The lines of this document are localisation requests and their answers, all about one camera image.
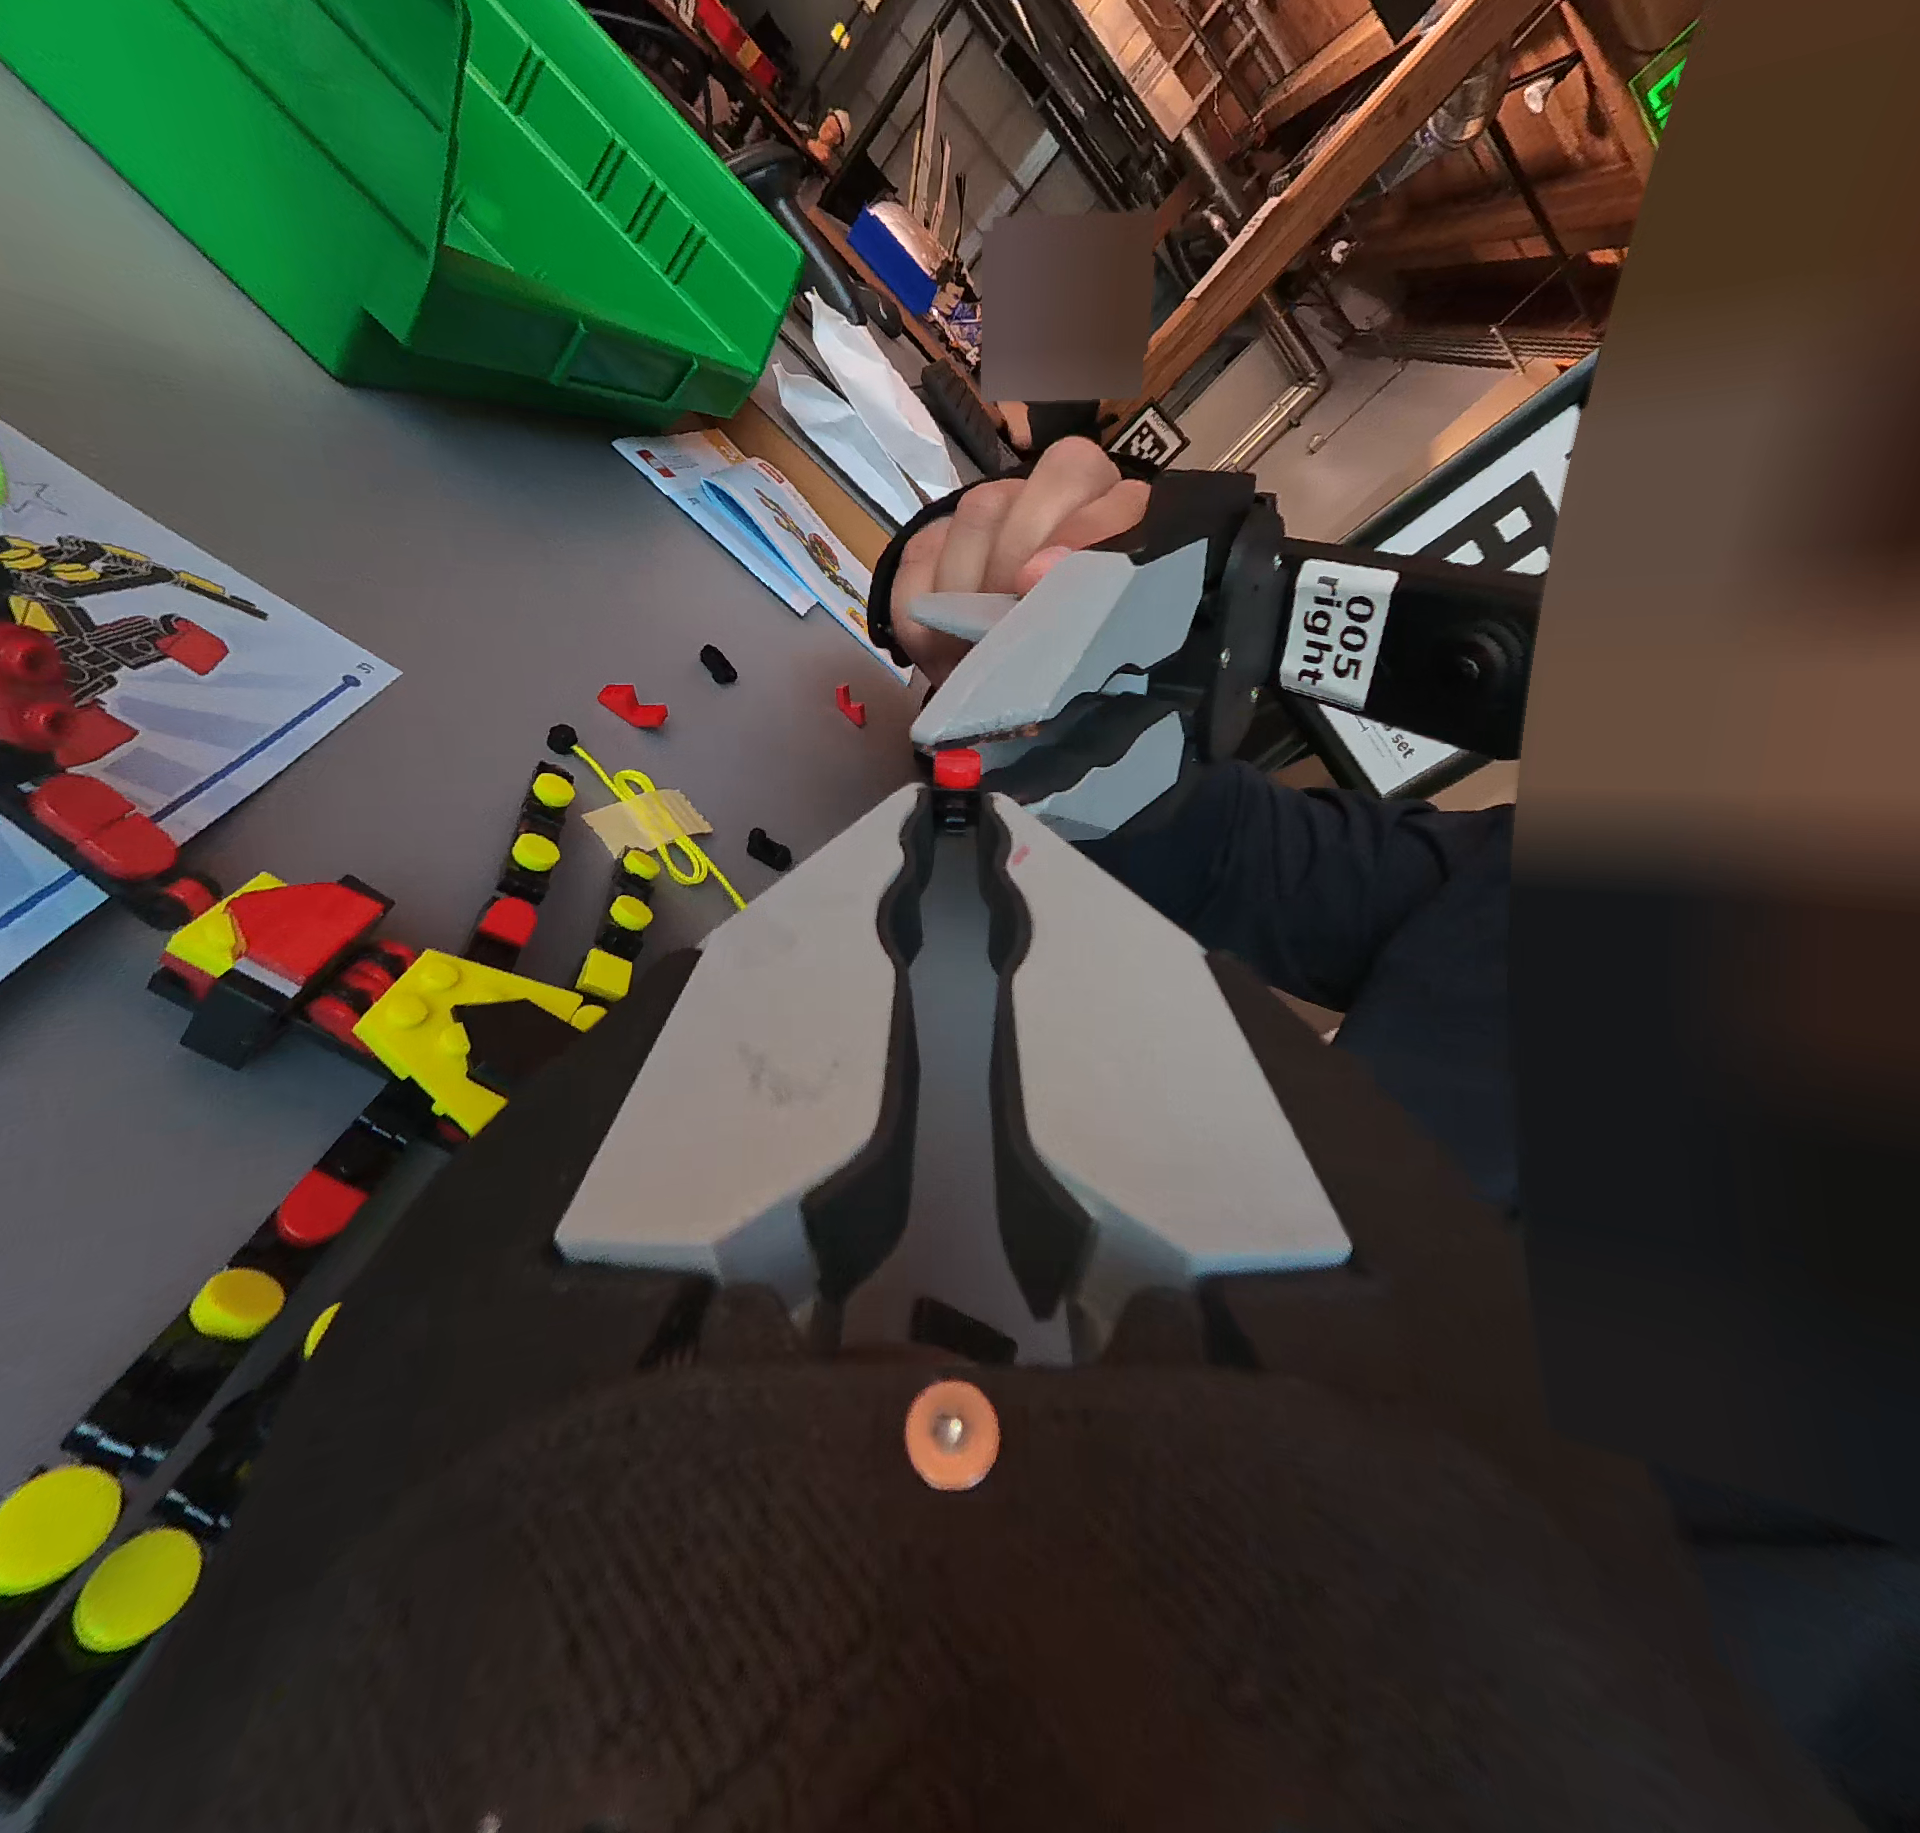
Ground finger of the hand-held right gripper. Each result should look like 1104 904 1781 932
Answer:
909 541 1215 749
981 701 1204 837

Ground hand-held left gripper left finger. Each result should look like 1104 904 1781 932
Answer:
553 787 924 1301

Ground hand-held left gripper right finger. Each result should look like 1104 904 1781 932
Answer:
981 789 1352 1361

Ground red yellow toy brick scorpion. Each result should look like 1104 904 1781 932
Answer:
0 462 663 1670

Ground person's right forearm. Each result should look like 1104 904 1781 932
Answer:
1096 767 1517 1191

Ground person's right hand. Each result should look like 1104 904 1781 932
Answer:
885 437 1163 686

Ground framed marker sign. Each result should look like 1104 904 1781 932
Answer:
1305 363 1592 799

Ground black keyboard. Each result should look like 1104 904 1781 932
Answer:
918 360 1022 474

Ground masking tape strip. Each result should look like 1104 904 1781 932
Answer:
582 787 710 857

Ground white paper bags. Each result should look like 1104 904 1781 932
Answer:
771 288 962 521

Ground small white blue leaflet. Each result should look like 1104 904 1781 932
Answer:
613 426 909 683

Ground blue box with white lid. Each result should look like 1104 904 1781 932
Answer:
845 201 946 318

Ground wooden pillar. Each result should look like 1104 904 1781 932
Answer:
1147 0 1628 394

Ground black barcode scanner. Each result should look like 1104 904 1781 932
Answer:
726 138 818 239

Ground green exit sign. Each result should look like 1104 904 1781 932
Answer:
1632 30 1700 138

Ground open building instruction booklet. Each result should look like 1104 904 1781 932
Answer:
0 415 405 986

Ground green plastic bin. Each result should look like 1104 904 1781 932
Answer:
0 0 807 419

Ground yellow cord with black ball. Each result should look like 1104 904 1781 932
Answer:
545 723 748 909

